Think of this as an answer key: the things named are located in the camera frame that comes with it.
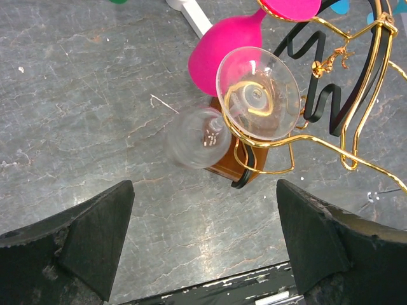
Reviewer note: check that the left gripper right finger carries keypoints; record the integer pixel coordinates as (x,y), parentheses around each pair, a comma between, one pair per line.
(338,257)

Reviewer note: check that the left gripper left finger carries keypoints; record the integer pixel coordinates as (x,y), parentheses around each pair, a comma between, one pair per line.
(71,257)

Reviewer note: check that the blue wine glass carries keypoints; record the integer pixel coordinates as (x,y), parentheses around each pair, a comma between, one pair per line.
(400,8)
(341,7)

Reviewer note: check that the clear wine glass left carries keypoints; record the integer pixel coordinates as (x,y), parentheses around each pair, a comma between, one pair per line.
(257,93)

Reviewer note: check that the pink wine glass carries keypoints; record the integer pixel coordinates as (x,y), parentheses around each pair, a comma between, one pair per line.
(236,32)

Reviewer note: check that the gold wire wine glass rack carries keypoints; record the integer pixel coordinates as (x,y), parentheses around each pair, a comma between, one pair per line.
(246,156)

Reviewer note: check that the white clothes rail frame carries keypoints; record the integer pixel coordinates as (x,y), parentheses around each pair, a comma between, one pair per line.
(193,13)

